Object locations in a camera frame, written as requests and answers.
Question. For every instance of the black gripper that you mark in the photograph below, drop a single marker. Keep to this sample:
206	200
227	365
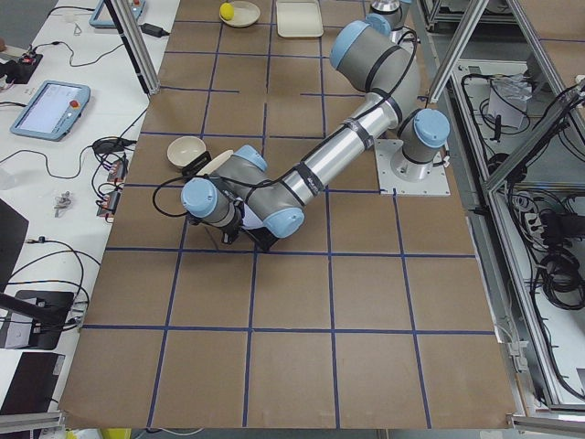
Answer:
237	220

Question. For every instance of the cream white plate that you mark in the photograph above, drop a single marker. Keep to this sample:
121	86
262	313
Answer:
215	163

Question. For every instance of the black dish rack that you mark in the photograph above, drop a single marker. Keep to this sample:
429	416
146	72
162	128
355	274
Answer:
202	194

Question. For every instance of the small cream bowl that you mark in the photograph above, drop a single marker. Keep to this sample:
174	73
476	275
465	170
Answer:
184	150

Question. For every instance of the grey connector box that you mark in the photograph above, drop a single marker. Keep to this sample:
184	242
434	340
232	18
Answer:
109	191

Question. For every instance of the black monitor stand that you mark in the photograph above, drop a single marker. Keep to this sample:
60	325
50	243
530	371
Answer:
34	318

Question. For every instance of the white shallow bowl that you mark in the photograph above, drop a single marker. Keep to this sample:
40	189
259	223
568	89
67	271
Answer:
246	14

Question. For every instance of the yellow lemon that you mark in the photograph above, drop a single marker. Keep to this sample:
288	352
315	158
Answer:
227	11

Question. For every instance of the white rectangular tray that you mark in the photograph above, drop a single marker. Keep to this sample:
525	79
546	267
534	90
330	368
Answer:
299	19

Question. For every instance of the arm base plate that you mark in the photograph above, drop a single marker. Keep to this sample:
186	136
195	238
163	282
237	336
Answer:
416	176

